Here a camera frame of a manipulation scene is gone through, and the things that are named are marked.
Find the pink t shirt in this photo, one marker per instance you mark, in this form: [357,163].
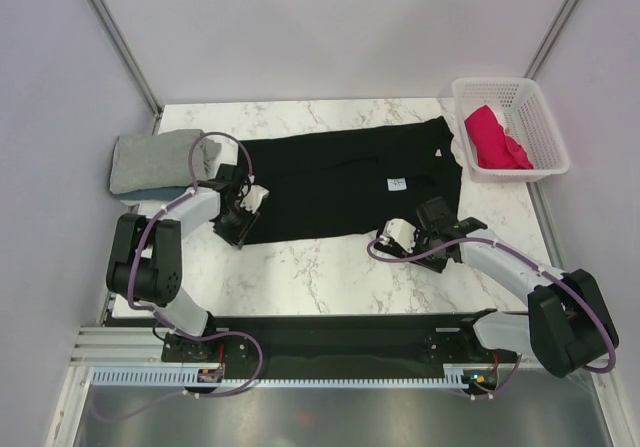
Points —
[495,149]

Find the white slotted cable duct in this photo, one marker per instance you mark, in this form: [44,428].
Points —
[193,377]

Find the white plastic basket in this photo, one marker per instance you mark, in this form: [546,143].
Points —
[520,108]

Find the black t shirt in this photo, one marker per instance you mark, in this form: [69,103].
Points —
[348,182]

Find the left aluminium corner post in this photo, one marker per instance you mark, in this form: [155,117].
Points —
[124,53]

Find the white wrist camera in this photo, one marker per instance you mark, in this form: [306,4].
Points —
[400,233]
[254,198]

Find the right aluminium corner post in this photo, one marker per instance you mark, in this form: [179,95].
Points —
[551,38]

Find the aluminium frame rail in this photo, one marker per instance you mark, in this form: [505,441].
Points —
[112,346]

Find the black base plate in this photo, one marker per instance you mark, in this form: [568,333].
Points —
[337,346]

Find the blue folded t shirt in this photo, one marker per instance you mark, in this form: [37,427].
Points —
[164,194]

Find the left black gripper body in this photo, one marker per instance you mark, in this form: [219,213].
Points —
[239,212]

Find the grey folded t shirt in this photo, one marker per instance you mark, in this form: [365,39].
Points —
[142,162]

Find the aluminium corner post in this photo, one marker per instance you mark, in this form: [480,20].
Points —
[124,53]
[551,38]

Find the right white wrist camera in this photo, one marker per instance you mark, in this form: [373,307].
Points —
[400,233]

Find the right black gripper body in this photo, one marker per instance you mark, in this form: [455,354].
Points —
[424,243]

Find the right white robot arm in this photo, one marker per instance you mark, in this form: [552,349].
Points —
[530,287]

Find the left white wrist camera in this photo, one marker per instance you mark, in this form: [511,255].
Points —
[254,198]

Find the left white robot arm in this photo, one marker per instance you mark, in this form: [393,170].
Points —
[145,264]

